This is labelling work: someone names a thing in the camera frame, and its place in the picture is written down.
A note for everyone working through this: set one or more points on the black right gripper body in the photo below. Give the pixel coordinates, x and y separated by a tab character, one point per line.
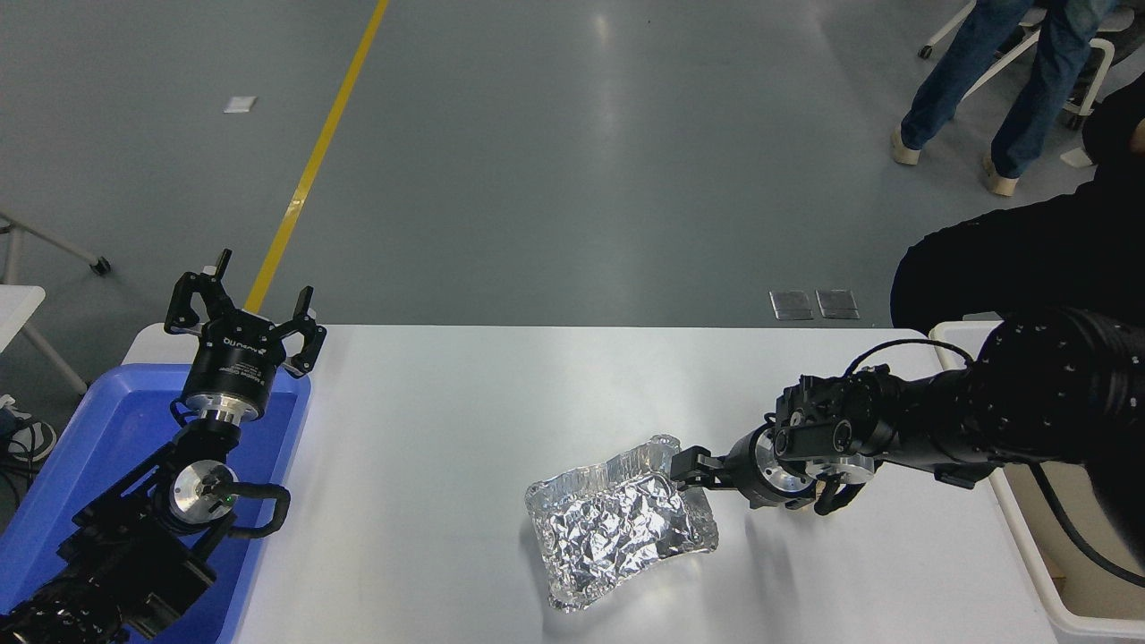
744	474

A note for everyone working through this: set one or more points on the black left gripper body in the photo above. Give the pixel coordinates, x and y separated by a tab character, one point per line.
234	368

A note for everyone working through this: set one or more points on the silver foil tray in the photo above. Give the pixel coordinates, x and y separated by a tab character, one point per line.
608	537

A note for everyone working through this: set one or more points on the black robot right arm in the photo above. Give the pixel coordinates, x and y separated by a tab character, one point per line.
1029	394

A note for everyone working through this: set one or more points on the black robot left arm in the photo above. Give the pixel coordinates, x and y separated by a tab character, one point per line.
125	555

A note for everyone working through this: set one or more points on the silver floor plate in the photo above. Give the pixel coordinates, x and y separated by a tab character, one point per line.
837	304
791	305

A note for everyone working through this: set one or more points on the blue plastic tray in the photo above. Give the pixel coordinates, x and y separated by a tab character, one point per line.
116	420

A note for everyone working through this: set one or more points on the small white table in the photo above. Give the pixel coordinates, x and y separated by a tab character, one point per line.
13	309

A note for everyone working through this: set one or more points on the person's foot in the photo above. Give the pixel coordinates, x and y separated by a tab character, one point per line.
27	438

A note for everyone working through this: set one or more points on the large pale plastic bin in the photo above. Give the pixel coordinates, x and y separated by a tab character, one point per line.
1073	555

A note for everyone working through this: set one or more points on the person in dark shape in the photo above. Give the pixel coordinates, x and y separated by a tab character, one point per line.
1029	259

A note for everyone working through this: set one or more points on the standing person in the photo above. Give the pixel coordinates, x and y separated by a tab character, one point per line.
957	80

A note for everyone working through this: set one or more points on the white chair base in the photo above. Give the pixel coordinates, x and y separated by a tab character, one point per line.
948	27

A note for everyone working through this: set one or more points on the white metal frame with castor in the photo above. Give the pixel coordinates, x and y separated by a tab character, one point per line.
54	243

